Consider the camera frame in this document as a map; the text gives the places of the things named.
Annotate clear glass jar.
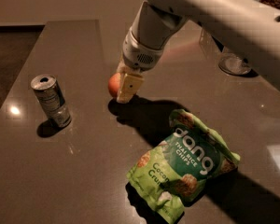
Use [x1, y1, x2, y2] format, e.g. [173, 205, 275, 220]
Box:
[218, 47, 251, 76]

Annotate red apple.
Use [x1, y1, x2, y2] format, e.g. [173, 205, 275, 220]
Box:
[108, 73, 120, 98]

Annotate silver redbull can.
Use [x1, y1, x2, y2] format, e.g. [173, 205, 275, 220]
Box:
[31, 74, 71, 129]

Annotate green rice chips bag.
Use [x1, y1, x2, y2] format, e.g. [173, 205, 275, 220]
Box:
[127, 109, 240, 224]

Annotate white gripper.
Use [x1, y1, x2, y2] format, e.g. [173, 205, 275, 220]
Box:
[117, 1, 188, 104]

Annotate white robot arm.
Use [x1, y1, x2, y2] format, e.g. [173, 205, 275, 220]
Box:
[117, 0, 280, 103]

